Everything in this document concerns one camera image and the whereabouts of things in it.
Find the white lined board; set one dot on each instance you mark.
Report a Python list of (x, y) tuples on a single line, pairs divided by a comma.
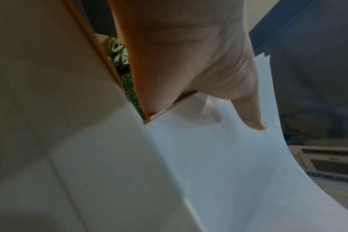
[(340, 190)]

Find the artificial green hedge panel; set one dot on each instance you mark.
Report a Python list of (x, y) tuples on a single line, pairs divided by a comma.
[(132, 95)]

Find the orange folder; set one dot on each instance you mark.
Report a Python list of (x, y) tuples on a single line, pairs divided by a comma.
[(112, 70)]

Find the person's left hand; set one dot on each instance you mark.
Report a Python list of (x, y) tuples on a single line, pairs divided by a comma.
[(185, 45)]

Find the white ceiling air conditioner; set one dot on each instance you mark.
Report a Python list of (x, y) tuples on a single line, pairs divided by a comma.
[(329, 158)]

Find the gathered white paper bundle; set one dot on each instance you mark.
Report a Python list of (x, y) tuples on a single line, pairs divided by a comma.
[(234, 170)]

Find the artificial fern plant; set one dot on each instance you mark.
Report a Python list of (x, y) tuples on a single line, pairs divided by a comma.
[(116, 52)]

